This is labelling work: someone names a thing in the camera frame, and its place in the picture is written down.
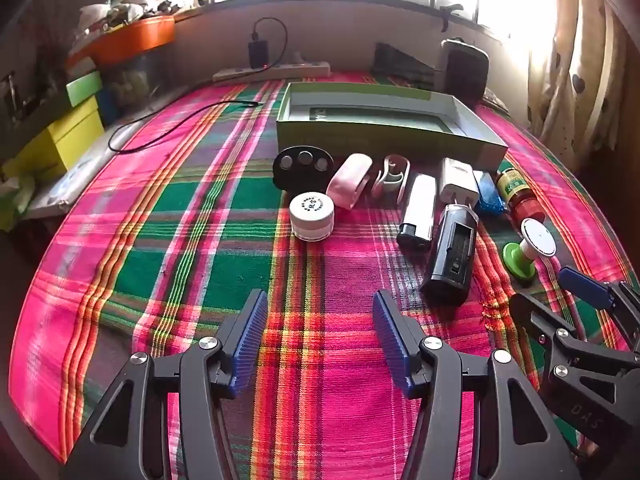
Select orange tray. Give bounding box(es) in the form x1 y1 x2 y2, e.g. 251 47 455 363
75 15 177 66

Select crumpled white plastic bags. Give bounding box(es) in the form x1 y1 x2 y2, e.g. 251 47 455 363
75 0 211 36

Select crumpled white tissue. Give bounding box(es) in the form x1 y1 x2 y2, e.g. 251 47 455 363
0 170 36 233

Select pink green plaid blanket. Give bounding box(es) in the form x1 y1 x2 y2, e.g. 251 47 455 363
7 72 636 480

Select light pink case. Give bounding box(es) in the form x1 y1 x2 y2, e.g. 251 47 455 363
326 153 374 211

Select white power adapter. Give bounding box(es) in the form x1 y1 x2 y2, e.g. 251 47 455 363
438 157 481 209

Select cream patterned curtain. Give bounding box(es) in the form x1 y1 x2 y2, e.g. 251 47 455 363
527 0 640 171

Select striped grey cloth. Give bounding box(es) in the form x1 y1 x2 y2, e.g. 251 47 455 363
479 87 512 117

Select grey black sharpening block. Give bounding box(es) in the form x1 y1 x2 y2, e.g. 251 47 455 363
397 174 438 253

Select black charging cable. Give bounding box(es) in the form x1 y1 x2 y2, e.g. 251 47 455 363
108 16 289 152

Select black rectangular device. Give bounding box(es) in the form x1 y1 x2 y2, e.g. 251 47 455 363
419 203 479 307

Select pink and white clip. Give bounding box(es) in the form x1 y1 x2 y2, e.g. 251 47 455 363
371 155 412 205

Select white flat package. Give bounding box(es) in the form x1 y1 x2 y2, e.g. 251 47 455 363
20 125 126 221

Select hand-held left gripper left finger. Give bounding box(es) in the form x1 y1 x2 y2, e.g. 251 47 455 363
59 288 271 480

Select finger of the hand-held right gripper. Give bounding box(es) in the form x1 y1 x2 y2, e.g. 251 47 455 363
509 291 589 387
557 266 640 355

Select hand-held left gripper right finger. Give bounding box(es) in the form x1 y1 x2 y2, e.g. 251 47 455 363
371 289 583 480

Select red-capped bottle with green label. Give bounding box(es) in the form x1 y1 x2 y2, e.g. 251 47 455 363
495 167 547 233

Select blue box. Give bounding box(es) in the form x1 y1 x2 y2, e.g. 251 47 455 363
97 87 121 126

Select blue glitter case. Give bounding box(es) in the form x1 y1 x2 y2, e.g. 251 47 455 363
472 170 505 217

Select small lime green box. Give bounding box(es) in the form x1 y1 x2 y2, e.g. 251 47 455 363
65 71 103 108

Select clear plastic container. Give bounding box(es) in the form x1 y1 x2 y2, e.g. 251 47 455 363
102 55 171 111

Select grey heater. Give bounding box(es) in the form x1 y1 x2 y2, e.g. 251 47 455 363
440 37 490 106

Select black window latch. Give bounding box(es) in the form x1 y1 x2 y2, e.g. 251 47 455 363
437 4 466 36

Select yellow box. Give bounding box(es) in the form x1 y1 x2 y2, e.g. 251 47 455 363
5 96 106 181

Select green cardboard box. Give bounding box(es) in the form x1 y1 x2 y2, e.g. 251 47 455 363
276 80 509 170

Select white power strip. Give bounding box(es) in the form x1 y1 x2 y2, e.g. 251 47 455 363
212 61 332 83

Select black disc with three holes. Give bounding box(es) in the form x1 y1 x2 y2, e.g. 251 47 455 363
272 146 335 192

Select white round jar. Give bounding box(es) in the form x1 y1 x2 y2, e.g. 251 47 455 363
289 191 336 242

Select dark folded cloth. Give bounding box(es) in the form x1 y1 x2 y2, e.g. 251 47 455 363
372 41 436 92

